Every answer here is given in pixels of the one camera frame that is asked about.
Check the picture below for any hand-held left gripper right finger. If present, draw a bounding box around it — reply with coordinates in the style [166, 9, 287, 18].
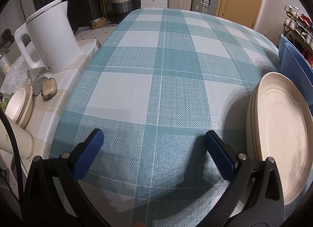
[201, 130, 290, 227]

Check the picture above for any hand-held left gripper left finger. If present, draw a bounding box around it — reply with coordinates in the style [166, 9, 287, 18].
[22, 129, 108, 227]

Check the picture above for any blue bowl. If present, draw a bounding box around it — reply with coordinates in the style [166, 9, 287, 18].
[281, 43, 313, 106]
[278, 34, 296, 59]

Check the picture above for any cream insulated bottle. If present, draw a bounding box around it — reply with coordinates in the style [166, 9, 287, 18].
[0, 114, 35, 159]

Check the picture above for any beige checked tablecloth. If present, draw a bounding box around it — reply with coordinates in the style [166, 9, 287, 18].
[0, 30, 103, 176]

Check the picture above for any dark grey flat object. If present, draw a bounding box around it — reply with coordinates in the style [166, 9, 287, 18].
[27, 70, 48, 96]

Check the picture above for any teal checked tablecloth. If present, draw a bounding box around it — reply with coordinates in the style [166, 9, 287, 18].
[48, 7, 313, 227]

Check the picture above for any clear plastic bag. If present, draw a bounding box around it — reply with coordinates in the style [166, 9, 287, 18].
[5, 43, 32, 93]

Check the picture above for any dotted grey mat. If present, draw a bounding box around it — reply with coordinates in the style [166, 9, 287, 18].
[75, 25, 119, 44]

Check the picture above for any white electric kettle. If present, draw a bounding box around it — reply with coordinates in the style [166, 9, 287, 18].
[14, 0, 82, 74]

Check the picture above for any small cardboard box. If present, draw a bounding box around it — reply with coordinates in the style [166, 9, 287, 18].
[90, 17, 107, 29]

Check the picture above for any grey jacket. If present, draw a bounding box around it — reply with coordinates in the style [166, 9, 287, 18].
[1, 29, 14, 45]

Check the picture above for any woven laundry basket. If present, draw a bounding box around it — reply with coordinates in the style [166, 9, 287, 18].
[109, 0, 134, 14]

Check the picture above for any wooden shoe rack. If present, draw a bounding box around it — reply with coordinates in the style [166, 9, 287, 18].
[280, 5, 313, 68]

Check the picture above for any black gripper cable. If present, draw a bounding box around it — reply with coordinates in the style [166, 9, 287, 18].
[0, 108, 26, 198]

